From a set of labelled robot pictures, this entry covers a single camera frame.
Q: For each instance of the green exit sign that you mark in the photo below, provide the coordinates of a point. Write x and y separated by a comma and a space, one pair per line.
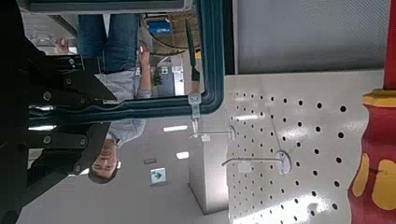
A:
158, 175

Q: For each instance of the white perforated pegboard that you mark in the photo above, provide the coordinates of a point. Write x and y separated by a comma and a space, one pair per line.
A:
305, 124

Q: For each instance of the blue sign board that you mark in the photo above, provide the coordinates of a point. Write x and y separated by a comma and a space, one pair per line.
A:
160, 28

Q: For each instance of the person in grey shirt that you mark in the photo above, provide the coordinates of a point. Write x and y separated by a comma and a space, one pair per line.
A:
124, 81

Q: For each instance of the white square pillar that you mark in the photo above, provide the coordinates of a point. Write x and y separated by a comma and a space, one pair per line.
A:
208, 174

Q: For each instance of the ceiling light panel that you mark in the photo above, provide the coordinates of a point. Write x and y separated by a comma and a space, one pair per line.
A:
182, 155

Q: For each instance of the white pegboard hook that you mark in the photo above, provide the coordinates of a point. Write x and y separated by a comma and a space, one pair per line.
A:
231, 133
281, 161

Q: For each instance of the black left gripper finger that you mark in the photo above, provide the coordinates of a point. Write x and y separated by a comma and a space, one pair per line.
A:
71, 140
74, 90

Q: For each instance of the red yellow screwdriver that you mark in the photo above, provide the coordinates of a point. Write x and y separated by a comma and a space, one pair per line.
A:
378, 133

